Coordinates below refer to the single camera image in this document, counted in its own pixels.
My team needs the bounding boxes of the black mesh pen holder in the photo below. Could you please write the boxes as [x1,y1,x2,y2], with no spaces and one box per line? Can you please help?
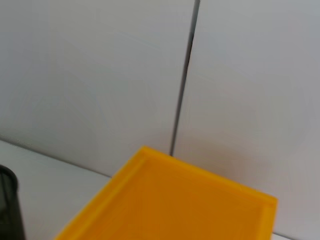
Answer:
[0,164,26,240]

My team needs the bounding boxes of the yellow plastic bin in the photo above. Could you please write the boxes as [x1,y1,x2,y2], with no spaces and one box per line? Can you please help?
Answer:
[53,145,279,240]

